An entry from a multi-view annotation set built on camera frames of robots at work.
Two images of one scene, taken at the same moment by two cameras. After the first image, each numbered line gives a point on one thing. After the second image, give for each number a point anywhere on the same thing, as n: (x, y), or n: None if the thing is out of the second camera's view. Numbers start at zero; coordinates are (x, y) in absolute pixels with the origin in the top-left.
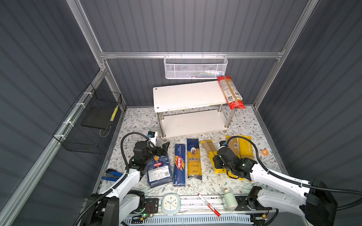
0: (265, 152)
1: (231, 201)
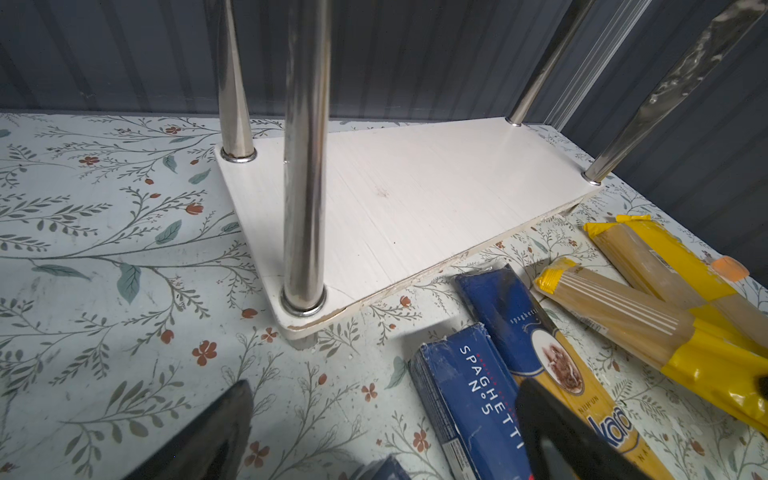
0: (730, 268)
1: None
